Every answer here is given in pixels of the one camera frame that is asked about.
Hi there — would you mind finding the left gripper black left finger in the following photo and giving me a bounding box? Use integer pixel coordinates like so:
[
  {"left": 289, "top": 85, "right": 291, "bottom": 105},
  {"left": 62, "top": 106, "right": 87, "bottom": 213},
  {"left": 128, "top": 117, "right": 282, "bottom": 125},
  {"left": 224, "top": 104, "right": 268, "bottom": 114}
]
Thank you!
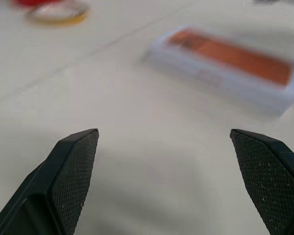
[{"left": 0, "top": 128, "right": 99, "bottom": 235}]

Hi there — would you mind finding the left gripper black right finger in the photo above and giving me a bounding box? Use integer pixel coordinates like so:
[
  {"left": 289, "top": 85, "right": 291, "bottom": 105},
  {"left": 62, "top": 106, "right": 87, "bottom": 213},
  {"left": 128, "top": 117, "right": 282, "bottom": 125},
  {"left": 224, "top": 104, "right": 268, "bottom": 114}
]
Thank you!
[{"left": 229, "top": 128, "right": 294, "bottom": 235}]

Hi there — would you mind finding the orange smartphone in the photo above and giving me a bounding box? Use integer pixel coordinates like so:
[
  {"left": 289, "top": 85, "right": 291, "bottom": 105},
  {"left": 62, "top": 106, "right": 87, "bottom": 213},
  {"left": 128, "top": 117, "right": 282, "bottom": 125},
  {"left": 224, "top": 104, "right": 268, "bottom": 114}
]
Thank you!
[{"left": 164, "top": 28, "right": 294, "bottom": 91}]

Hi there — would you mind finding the white box base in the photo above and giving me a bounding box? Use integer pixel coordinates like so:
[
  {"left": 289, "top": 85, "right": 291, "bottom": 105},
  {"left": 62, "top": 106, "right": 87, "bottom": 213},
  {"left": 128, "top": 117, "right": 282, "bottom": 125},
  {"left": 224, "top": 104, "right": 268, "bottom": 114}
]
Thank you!
[{"left": 144, "top": 23, "right": 294, "bottom": 116}]

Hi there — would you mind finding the yellow tape roll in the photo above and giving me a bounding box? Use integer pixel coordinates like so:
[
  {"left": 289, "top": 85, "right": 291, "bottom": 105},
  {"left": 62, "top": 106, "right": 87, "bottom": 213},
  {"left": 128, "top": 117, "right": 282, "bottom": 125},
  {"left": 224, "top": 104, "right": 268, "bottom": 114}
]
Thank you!
[{"left": 24, "top": 0, "right": 91, "bottom": 26}]

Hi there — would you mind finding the red tape roll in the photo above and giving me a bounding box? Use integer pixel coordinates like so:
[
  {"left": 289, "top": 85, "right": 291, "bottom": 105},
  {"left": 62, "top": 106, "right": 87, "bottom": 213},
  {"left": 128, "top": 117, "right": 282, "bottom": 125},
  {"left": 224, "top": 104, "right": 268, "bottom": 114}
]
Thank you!
[{"left": 11, "top": 0, "right": 55, "bottom": 8}]

